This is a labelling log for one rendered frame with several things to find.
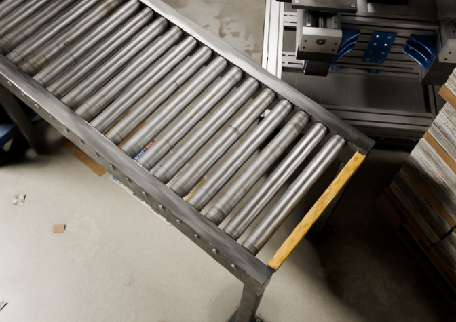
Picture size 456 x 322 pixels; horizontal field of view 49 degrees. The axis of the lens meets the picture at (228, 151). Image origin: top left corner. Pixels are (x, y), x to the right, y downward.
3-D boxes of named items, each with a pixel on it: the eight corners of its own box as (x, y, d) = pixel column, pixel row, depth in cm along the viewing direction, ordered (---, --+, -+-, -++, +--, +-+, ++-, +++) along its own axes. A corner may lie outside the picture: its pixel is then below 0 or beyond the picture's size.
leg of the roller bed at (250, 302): (254, 321, 201) (270, 280, 140) (245, 333, 198) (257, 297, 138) (243, 312, 202) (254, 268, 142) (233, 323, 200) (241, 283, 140)
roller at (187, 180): (281, 97, 158) (274, 85, 156) (181, 205, 141) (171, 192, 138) (271, 97, 162) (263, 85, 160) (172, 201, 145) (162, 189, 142)
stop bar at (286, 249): (366, 159, 145) (367, 156, 144) (275, 274, 129) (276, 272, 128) (356, 152, 146) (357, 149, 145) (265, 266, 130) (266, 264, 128)
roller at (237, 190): (313, 122, 156) (312, 112, 152) (215, 234, 139) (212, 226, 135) (299, 116, 158) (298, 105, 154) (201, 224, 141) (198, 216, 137)
